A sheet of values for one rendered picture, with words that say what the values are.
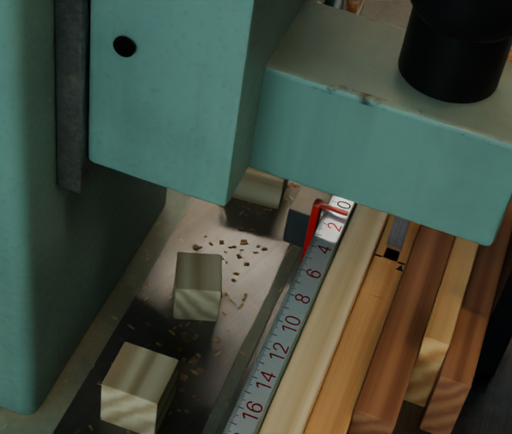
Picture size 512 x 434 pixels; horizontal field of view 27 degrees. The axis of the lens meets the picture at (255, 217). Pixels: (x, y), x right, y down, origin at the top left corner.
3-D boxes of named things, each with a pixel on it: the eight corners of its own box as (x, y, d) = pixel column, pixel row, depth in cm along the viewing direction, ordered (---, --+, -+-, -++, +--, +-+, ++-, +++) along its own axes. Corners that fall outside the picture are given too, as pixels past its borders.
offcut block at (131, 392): (154, 439, 69) (157, 404, 66) (99, 419, 69) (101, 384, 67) (175, 394, 72) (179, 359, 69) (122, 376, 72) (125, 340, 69)
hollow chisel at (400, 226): (401, 249, 62) (420, 187, 59) (385, 244, 63) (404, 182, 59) (404, 239, 63) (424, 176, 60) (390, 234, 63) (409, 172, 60)
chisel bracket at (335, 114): (484, 270, 57) (532, 151, 51) (237, 187, 59) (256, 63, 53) (508, 184, 62) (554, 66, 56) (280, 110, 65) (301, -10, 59)
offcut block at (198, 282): (174, 281, 79) (177, 251, 76) (217, 284, 79) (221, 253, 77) (172, 319, 76) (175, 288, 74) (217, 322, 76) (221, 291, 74)
